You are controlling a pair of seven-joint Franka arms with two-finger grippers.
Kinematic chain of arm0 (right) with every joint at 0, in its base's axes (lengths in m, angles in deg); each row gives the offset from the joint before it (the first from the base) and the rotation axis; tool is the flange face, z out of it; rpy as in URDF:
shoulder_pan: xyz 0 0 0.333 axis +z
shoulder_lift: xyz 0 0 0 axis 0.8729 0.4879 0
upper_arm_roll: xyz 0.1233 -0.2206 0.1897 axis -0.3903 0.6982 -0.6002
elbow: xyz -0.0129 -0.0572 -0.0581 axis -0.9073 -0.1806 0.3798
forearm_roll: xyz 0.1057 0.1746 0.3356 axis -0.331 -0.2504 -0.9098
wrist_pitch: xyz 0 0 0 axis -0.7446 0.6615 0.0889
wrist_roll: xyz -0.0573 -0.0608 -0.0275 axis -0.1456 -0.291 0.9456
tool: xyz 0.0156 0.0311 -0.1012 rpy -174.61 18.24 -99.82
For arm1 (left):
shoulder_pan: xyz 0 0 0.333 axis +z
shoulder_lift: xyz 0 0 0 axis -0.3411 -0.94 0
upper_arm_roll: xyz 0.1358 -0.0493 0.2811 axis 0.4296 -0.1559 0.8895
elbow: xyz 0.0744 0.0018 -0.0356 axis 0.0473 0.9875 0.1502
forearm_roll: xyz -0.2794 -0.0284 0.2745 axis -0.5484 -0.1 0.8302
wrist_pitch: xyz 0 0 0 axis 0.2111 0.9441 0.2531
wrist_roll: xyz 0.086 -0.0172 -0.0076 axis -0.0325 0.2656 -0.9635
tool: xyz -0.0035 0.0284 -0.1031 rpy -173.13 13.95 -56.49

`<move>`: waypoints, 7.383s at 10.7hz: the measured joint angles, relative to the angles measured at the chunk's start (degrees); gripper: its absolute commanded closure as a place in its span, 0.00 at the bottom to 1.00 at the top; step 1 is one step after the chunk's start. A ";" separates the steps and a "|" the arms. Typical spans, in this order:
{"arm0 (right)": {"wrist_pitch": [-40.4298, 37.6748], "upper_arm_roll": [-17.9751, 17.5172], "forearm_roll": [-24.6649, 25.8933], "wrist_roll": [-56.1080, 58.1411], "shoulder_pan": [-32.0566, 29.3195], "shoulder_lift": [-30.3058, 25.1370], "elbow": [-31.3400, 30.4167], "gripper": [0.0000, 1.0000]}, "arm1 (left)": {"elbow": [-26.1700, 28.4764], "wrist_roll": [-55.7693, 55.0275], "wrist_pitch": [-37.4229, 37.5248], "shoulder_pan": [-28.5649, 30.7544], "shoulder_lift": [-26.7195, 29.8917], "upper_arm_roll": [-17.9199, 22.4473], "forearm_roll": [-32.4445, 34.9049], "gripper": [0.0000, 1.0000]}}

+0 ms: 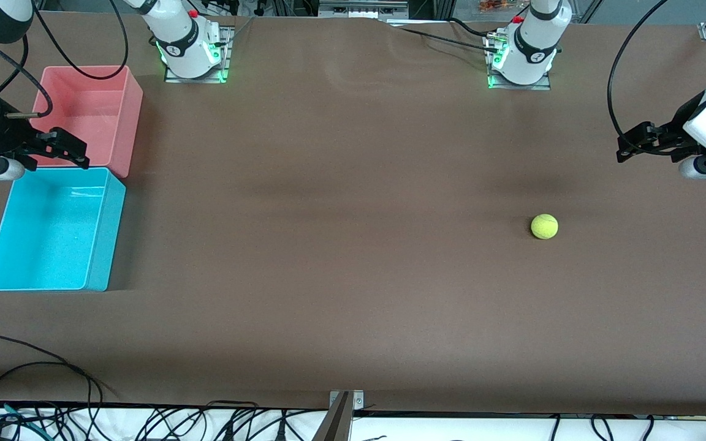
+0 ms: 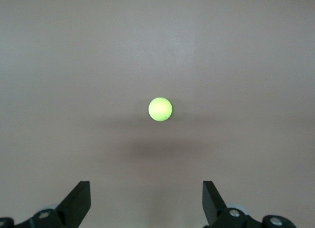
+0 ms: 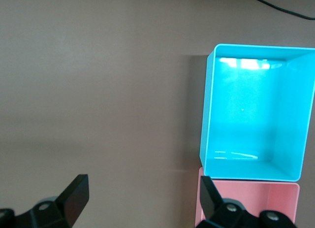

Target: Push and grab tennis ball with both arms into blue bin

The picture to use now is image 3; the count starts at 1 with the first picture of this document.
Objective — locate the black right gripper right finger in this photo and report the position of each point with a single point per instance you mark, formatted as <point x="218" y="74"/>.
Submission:
<point x="214" y="208"/>

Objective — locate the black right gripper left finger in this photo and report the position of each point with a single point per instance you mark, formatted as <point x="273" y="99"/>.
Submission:
<point x="71" y="203"/>

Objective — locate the pink plastic bin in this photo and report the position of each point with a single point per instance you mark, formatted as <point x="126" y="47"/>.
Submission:
<point x="246" y="192"/>

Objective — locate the blue plastic bin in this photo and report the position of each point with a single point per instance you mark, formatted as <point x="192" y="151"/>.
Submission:
<point x="246" y="114"/>

